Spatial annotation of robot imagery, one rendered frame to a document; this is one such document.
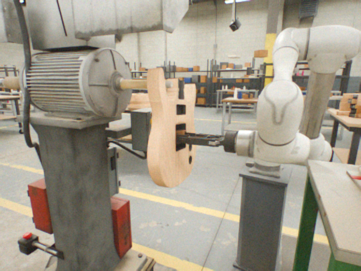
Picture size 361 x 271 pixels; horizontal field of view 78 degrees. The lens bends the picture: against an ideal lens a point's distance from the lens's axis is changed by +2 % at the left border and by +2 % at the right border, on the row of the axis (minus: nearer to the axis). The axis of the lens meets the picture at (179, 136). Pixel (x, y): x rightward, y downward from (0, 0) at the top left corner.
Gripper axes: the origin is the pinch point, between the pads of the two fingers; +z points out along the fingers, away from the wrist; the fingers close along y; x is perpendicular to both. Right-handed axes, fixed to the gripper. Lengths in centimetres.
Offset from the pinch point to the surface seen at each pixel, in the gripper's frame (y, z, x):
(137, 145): 14.7, 30.2, -8.6
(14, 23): -21, 61, 40
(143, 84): -9.2, 11.8, 18.5
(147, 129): 13.9, 24.0, -0.3
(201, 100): 968, 309, 44
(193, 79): 952, 348, 139
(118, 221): 11, 39, -50
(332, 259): -20, -46, -22
